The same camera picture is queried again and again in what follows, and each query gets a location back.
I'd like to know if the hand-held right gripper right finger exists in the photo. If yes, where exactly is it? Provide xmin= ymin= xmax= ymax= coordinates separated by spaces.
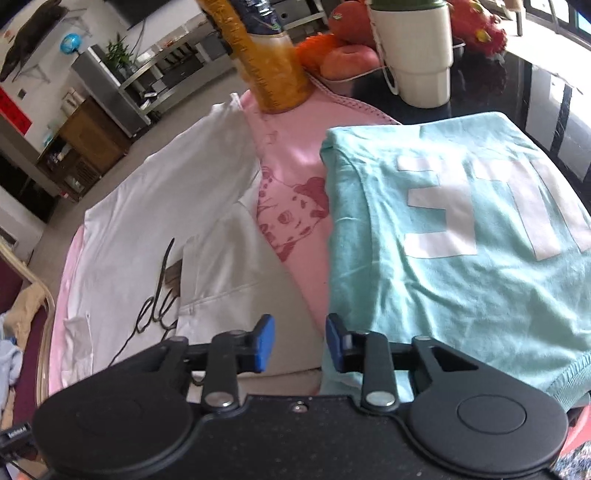
xmin=325 ymin=313 xmax=481 ymax=413

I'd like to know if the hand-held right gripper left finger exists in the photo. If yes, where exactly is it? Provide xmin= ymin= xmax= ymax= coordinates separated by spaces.
xmin=139 ymin=315 xmax=276 ymax=413

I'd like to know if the white t-shirt with script print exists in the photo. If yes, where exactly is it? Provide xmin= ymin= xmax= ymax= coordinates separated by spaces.
xmin=60 ymin=92 xmax=324 ymax=386

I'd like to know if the light blue knit sweater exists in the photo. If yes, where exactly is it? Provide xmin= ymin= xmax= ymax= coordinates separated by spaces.
xmin=0 ymin=311 xmax=25 ymax=416

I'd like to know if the teal t-shirt with white letters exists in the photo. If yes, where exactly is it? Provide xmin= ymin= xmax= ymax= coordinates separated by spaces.
xmin=320 ymin=112 xmax=591 ymax=411

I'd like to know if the beige cloth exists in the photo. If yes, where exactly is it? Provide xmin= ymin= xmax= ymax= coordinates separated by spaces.
xmin=9 ymin=281 xmax=51 ymax=343

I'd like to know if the chair with maroon cushion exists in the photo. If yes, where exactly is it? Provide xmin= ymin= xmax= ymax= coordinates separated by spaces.
xmin=0 ymin=240 xmax=57 ymax=431

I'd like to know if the pink printed blanket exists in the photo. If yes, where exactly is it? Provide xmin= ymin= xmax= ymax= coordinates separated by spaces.
xmin=46 ymin=76 xmax=591 ymax=462

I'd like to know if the grey metal shelf unit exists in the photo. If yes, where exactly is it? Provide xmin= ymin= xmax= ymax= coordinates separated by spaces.
xmin=71 ymin=0 xmax=333 ymax=139

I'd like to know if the wooden cabinet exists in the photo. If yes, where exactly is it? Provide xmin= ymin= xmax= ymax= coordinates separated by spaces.
xmin=37 ymin=97 xmax=132 ymax=200

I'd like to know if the orange drink bottle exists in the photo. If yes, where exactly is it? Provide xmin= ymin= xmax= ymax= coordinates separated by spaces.
xmin=196 ymin=0 xmax=311 ymax=114

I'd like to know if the red apple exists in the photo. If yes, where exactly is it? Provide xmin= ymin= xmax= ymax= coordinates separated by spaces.
xmin=320 ymin=45 xmax=383 ymax=80

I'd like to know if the white cup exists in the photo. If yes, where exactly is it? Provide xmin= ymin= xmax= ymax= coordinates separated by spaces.
xmin=369 ymin=0 xmax=453 ymax=109

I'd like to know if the green potted plant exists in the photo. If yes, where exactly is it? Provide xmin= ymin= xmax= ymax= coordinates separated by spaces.
xmin=104 ymin=34 xmax=139 ymax=75

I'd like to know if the red dragon fruit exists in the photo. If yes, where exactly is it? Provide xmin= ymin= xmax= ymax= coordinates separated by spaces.
xmin=448 ymin=0 xmax=508 ymax=57

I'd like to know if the black television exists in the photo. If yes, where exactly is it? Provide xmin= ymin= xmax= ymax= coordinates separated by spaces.
xmin=104 ymin=0 xmax=195 ymax=31

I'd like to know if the dark animal figure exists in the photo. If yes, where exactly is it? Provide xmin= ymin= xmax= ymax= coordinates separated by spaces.
xmin=0 ymin=0 xmax=68 ymax=83

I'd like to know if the red white wall sign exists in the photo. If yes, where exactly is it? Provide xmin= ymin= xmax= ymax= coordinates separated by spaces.
xmin=0 ymin=87 xmax=33 ymax=136

